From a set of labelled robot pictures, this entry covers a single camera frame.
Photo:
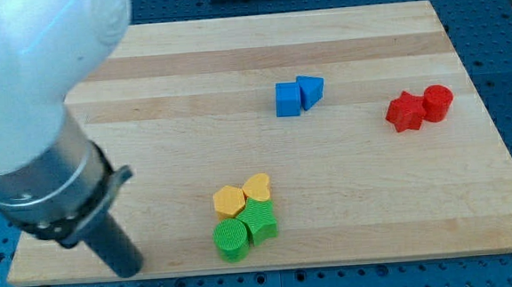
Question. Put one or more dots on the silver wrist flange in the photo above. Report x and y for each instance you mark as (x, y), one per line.
(65, 192)

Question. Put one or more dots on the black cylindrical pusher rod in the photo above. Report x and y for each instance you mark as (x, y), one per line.
(108, 240)

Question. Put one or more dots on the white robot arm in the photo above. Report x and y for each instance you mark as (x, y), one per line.
(47, 47)

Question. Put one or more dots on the yellow hexagon block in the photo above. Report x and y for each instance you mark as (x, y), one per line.
(228, 202)

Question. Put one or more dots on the yellow heart block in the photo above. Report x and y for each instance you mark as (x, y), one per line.
(258, 187)

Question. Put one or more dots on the green cylinder block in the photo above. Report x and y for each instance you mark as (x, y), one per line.
(230, 237)

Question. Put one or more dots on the green star block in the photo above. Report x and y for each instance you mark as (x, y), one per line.
(260, 220)

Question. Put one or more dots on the blue cube block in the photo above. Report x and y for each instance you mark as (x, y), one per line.
(287, 99)

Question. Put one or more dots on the blue triangle block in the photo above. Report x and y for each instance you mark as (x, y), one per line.
(311, 90)

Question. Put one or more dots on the wooden board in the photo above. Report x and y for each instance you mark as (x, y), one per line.
(190, 107)

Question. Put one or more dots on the red star block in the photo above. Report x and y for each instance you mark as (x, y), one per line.
(406, 112)

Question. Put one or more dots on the red cylinder block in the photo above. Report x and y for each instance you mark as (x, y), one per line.
(436, 102)

